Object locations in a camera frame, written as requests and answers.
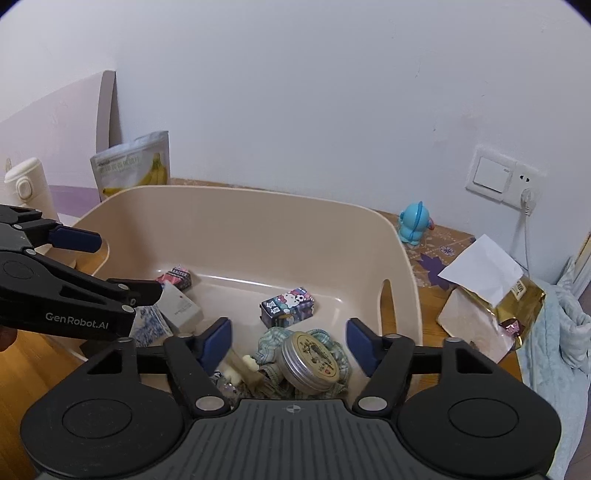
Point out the long cartoon character box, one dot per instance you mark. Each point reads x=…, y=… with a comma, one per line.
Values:
x=174, y=278

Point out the blue white patterned tissue pack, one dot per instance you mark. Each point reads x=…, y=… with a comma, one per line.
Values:
x=147, y=327

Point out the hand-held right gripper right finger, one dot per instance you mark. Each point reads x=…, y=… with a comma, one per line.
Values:
x=362, y=344

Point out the small white card box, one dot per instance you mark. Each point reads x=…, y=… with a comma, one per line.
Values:
x=178, y=311

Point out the white paper sheet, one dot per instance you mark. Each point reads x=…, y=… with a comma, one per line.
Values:
x=480, y=270

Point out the white thermos bottle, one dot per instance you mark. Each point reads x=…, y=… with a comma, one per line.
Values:
x=27, y=184

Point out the round metal tin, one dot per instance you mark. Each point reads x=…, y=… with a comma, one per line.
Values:
x=307, y=362

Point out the blue toy figurine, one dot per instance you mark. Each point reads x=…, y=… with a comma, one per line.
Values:
x=413, y=224

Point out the banana chips pouch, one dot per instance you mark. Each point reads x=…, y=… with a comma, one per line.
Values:
x=134, y=170

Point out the pale green scrunchie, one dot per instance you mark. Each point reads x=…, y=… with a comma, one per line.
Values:
x=272, y=344

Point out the beige plastic storage bin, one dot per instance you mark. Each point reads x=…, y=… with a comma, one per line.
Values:
x=277, y=240

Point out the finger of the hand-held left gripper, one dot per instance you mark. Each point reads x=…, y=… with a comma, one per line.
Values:
x=76, y=240
x=138, y=291

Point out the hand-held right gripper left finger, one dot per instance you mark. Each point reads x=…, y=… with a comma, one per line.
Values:
x=217, y=344

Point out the cream door frame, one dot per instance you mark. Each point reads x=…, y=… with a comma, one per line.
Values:
x=584, y=249

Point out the small cartoon character box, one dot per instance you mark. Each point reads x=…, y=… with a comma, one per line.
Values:
x=286, y=307

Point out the white wall switch socket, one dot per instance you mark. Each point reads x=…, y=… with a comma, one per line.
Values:
x=489, y=175

